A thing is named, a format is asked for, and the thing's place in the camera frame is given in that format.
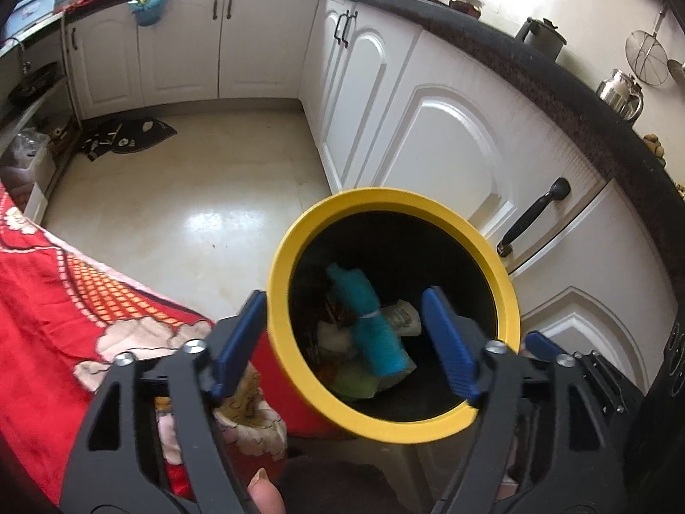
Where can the person's left hand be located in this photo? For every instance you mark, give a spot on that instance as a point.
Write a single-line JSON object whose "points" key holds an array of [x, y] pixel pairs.
{"points": [[267, 495]]}

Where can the shiny steel teapot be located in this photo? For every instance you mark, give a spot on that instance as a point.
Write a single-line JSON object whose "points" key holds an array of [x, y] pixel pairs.
{"points": [[618, 93]]}

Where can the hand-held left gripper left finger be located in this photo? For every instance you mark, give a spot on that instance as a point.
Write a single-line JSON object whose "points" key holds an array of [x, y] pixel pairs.
{"points": [[241, 342]]}

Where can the black kitchen countertop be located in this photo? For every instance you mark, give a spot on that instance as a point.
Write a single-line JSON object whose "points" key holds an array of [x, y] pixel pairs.
{"points": [[535, 69]]}

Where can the red floral blanket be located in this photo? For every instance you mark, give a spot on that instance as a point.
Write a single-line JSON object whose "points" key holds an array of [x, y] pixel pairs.
{"points": [[48, 332]]}

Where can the blue hanging basket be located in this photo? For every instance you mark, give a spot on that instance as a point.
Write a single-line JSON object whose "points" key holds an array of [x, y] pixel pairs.
{"points": [[147, 10]]}

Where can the teal foam net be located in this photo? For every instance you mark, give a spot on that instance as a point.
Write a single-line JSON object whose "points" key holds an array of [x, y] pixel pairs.
{"points": [[369, 321]]}

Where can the grey kettle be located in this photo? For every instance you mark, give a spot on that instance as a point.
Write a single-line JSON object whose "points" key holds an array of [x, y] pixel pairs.
{"points": [[540, 37]]}

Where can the blue plastic dish box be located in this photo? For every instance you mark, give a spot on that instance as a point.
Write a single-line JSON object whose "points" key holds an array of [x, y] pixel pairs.
{"points": [[35, 5]]}

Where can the white kitchen cabinets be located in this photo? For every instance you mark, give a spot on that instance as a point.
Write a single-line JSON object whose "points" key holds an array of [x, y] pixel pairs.
{"points": [[444, 134]]}

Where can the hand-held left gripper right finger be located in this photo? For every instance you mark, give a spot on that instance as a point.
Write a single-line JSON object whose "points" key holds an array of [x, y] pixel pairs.
{"points": [[449, 348]]}

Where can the white plastic bag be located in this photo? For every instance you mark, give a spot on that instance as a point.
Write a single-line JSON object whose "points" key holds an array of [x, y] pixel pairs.
{"points": [[404, 318]]}

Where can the yellow rimmed bin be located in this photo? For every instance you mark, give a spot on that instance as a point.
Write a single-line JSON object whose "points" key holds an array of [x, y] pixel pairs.
{"points": [[385, 209]]}

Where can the metal kitchen shelf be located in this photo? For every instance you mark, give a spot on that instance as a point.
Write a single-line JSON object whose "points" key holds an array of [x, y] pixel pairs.
{"points": [[37, 112]]}

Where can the black frying pan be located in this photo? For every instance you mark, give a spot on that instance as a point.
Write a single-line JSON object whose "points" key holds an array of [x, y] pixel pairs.
{"points": [[32, 83]]}

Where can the glass jar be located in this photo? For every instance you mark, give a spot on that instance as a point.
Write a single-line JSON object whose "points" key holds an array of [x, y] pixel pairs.
{"points": [[466, 4]]}

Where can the dark floor mat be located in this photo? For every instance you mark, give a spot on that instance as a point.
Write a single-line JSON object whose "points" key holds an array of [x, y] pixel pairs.
{"points": [[128, 136]]}

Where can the clear plastic containers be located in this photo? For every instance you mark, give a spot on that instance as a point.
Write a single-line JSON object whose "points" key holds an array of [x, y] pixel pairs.
{"points": [[27, 158]]}

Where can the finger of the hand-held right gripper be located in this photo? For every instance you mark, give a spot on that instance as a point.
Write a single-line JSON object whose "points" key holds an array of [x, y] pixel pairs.
{"points": [[540, 343], [604, 380]]}

